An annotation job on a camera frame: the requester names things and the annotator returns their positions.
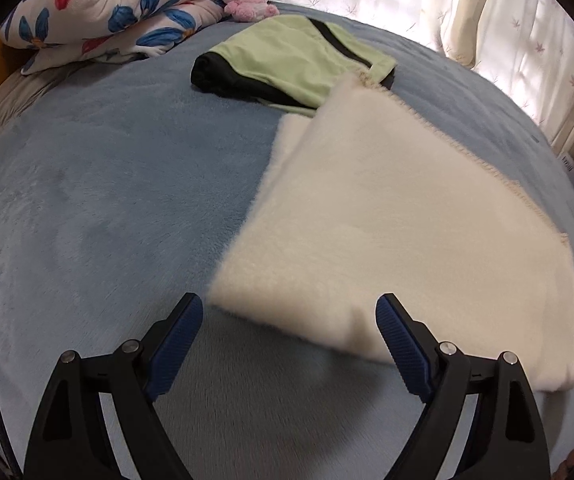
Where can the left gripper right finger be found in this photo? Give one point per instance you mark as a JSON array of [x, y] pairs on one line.
[[409, 343]]

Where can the white patterned curtain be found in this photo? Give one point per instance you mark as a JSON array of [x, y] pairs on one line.
[[525, 47]]

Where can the cream fleece garment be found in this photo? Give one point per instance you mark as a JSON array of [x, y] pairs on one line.
[[366, 197]]

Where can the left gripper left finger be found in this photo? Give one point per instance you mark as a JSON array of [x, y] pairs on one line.
[[168, 342]]

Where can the floral folded quilt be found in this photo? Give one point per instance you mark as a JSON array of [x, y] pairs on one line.
[[61, 32]]

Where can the blue fleece bed cover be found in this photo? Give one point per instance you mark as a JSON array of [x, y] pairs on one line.
[[119, 189]]

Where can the green and black garment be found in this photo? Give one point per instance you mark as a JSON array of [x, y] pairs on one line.
[[291, 62]]

